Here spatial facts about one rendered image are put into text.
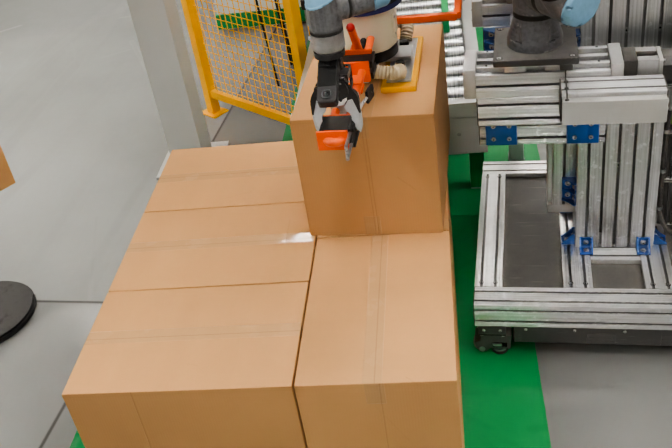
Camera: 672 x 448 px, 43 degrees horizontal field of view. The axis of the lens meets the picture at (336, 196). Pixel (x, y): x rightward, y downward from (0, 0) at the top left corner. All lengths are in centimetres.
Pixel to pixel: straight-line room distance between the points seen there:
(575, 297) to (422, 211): 60
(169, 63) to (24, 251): 103
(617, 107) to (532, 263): 79
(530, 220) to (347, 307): 103
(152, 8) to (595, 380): 231
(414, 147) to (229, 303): 67
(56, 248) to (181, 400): 177
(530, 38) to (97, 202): 237
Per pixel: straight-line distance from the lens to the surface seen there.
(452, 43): 369
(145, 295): 253
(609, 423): 275
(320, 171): 245
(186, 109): 398
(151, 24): 383
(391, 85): 244
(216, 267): 255
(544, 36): 238
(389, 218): 252
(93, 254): 376
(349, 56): 234
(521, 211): 318
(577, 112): 235
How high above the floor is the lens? 206
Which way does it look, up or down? 34 degrees down
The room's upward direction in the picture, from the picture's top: 9 degrees counter-clockwise
